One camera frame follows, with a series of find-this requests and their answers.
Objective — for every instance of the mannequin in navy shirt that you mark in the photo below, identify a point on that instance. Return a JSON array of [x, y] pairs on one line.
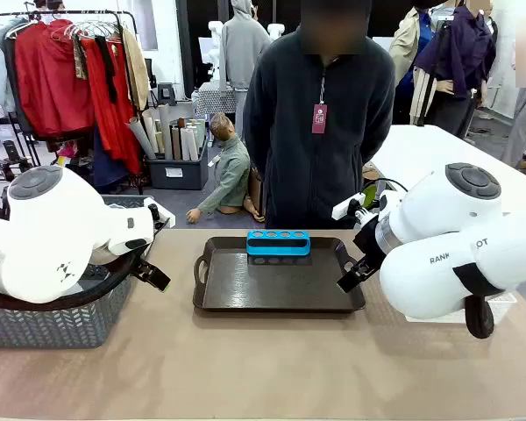
[[458, 61]]

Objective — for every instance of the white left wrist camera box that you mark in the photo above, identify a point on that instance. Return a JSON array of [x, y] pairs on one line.
[[164, 219]]

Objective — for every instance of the mannequin torso green shirt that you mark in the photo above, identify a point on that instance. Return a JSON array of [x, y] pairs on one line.
[[232, 171]]

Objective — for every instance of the red dress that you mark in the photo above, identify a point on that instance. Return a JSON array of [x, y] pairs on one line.
[[111, 127]]

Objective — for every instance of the brown paper roll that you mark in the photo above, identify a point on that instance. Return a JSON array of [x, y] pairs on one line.
[[176, 142]]

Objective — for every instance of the person in black fleece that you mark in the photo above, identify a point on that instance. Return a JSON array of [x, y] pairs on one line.
[[315, 175]]

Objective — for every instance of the grey storage bin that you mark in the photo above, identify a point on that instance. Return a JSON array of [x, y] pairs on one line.
[[177, 173]]

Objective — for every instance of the mannequin in beige coat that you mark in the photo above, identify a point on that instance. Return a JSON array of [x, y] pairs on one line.
[[405, 48]]

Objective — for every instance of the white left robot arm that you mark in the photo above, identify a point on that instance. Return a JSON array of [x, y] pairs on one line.
[[48, 245]]

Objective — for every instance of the mannequin in grey hoodie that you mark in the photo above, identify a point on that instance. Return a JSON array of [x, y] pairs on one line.
[[241, 48]]

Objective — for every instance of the black floor stand equipment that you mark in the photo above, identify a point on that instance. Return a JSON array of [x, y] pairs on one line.
[[13, 158]]

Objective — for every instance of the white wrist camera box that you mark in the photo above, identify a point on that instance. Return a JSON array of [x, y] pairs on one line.
[[164, 219], [344, 209]]

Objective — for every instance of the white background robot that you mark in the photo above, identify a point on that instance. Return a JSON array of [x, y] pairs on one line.
[[217, 48]]

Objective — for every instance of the grey woven plastic basket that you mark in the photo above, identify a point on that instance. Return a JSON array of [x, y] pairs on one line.
[[61, 326]]

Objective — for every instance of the beige garment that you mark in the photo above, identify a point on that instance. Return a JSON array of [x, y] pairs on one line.
[[137, 70]]

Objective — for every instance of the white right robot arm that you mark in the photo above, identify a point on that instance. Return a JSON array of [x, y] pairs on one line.
[[442, 272]]

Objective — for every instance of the black scarf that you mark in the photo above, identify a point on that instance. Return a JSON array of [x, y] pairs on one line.
[[107, 66]]

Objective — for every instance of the patterned grey cloth box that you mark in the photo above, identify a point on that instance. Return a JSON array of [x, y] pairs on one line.
[[217, 100]]

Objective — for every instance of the maroon name tag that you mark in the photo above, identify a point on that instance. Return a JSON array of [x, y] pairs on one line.
[[319, 119]]

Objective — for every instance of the blue test tube rack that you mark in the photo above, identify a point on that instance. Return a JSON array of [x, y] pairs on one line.
[[278, 249]]

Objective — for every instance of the grey paper roll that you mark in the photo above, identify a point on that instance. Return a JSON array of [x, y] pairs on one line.
[[141, 136]]

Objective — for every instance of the black metal clothes rack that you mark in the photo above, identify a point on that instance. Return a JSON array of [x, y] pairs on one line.
[[127, 17]]

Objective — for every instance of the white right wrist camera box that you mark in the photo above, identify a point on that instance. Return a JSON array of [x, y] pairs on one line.
[[344, 209]]

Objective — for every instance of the red jacket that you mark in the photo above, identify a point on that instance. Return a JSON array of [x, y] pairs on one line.
[[48, 83]]

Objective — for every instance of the white paper roll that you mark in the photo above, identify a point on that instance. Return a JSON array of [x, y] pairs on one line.
[[185, 144]]

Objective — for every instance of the dark brown plastic tray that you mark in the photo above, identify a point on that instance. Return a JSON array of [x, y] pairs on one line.
[[276, 285]]

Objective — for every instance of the black step stool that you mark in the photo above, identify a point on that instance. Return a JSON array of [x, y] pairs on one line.
[[166, 94]]

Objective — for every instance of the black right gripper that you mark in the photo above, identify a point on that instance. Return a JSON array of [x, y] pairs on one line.
[[369, 241]]

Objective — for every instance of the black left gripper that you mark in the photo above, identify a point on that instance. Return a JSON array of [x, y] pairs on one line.
[[141, 263]]

